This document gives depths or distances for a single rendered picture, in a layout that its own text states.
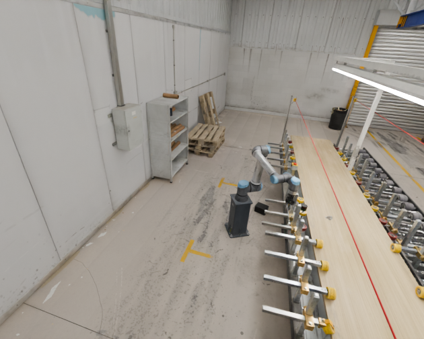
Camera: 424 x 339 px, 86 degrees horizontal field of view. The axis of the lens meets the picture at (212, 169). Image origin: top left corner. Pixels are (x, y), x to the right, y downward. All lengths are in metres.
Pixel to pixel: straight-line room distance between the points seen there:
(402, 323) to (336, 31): 9.00
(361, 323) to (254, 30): 9.31
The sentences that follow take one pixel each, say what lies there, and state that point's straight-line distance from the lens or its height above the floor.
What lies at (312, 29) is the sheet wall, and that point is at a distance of 9.99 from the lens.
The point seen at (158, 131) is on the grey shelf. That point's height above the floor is 1.06.
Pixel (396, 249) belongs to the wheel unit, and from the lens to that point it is 2.80.
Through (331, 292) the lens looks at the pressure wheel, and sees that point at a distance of 2.09.
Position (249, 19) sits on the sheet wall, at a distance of 10.10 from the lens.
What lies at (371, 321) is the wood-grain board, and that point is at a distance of 2.20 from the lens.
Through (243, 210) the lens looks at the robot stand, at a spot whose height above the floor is 0.46.
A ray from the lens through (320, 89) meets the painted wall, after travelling 10.12.
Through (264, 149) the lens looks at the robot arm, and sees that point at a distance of 2.89.
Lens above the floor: 2.53
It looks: 29 degrees down
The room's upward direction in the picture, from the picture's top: 4 degrees clockwise
